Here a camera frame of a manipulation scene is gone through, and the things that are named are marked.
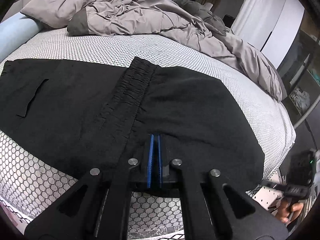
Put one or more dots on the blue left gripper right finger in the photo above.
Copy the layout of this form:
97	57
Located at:
159	158

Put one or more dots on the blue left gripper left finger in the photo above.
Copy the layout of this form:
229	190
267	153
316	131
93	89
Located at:
150	161

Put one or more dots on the black pants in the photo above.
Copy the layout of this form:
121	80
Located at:
78	115

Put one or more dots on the person's right hand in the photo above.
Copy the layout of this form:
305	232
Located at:
287	212

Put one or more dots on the dark open shelf unit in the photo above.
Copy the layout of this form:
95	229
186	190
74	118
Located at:
299	71

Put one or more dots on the white honeycomb pattern mattress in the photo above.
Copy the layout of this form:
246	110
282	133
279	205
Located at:
28	185

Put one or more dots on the white wardrobe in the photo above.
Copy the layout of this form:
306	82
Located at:
270	26

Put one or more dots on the grey crumpled duvet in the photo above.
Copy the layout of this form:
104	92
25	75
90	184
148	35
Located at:
185	22

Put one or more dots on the light blue pillow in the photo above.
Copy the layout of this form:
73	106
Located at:
15	31

